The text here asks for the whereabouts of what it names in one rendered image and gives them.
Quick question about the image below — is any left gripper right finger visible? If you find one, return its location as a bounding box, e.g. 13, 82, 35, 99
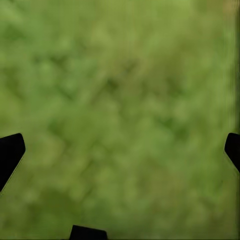
224, 132, 240, 172

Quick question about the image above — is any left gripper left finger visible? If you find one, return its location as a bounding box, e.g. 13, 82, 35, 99
0, 133, 26, 192

